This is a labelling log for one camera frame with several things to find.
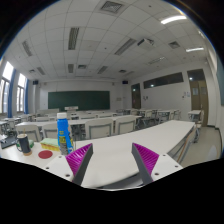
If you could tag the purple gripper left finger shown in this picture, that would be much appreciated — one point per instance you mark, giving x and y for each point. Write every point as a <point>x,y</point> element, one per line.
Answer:
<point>78,162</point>

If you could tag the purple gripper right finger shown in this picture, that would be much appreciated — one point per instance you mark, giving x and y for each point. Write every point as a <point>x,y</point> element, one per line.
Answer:
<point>146,160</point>

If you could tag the blue water bottle white cap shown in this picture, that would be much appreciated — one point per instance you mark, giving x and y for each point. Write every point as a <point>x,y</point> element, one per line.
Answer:
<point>65,141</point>

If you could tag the yellow green sponge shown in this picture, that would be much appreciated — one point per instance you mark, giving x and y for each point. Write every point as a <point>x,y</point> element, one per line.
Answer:
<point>50,144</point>

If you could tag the red round coaster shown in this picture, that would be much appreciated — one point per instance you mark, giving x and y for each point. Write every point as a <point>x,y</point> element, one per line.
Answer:
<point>45,154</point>

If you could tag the white chair right of centre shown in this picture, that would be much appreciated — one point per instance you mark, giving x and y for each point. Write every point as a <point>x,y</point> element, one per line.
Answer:
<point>125,124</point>

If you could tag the white chair behind bottle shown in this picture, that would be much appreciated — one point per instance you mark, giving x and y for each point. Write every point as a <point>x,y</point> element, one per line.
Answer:
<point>50,130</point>

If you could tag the dark mug with cork base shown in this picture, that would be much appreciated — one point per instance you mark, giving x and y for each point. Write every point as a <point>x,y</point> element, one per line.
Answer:
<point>22,144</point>

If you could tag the green chalkboard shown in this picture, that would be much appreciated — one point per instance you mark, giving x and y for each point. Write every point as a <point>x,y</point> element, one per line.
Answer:
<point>84,100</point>

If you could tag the white chair left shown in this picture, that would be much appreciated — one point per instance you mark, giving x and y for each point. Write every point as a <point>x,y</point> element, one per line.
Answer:
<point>32,131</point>

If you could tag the black object on desk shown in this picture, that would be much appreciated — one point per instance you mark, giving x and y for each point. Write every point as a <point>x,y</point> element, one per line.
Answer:
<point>7,142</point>

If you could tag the wooden door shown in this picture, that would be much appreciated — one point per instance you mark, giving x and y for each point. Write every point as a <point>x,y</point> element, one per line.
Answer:
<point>199,98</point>

